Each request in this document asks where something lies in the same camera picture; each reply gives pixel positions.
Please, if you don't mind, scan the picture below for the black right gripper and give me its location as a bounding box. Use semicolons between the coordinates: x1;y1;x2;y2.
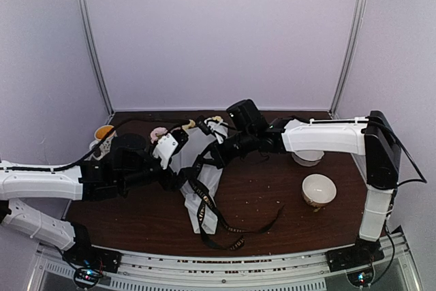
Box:
197;129;256;170

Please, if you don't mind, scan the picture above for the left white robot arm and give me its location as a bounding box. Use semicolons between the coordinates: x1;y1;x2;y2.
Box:
1;129;188;266

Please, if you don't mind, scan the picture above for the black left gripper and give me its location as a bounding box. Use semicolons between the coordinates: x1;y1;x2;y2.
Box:
119;140;198;192

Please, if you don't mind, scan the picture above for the pink flower stem two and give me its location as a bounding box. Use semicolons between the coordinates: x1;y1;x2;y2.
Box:
150;127;168;144

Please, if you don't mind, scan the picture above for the aluminium corner post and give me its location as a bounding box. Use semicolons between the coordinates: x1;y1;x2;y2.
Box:
329;0;367;119
77;0;114;116

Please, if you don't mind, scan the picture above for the white scalloped bowl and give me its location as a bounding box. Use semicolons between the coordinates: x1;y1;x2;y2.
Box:
292;151;324;167

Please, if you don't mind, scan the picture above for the plain white round bowl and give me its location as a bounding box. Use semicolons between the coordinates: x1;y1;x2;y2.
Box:
302;174;337;208

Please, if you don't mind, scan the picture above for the left aluminium corner post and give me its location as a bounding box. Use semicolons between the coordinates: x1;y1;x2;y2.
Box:
77;0;114;116

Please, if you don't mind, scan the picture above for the patterned white mug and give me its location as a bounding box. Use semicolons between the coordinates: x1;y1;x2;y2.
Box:
89;125;117;160

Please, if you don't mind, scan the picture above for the aluminium front rail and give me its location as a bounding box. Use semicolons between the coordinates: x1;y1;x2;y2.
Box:
29;229;423;291

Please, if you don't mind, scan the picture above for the black strap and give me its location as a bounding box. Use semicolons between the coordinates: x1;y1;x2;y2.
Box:
176;144;286;251

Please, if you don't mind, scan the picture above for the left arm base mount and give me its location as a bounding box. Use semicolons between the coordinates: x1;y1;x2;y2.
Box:
59;234;122;290

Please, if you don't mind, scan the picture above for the large yellow flower bunch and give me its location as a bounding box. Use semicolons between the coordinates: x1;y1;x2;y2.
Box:
182;116;224;132

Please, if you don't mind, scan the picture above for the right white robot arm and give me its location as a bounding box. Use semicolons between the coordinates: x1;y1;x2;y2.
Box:
210;99;401;265

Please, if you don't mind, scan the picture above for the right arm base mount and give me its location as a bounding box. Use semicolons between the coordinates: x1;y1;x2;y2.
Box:
326;237;385;288

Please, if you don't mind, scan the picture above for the right aluminium corner post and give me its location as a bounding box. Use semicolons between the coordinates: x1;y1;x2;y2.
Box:
329;0;367;119

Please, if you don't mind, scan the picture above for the white wrapping paper sheet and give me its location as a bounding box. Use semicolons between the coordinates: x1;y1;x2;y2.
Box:
170;127;223;235

